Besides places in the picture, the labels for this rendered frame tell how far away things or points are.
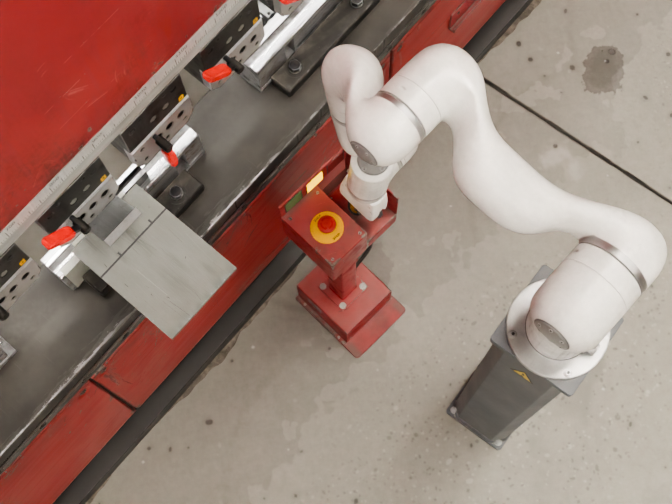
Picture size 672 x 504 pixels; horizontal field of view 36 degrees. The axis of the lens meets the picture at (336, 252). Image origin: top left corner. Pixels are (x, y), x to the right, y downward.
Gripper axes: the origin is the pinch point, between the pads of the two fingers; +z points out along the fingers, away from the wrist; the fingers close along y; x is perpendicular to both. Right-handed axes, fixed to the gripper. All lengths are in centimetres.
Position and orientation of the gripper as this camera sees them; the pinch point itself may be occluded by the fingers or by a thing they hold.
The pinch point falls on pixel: (361, 205)
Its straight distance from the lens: 228.5
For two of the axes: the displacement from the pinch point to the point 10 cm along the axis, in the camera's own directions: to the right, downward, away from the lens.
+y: 7.1, 7.0, -1.3
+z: -0.4, 2.2, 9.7
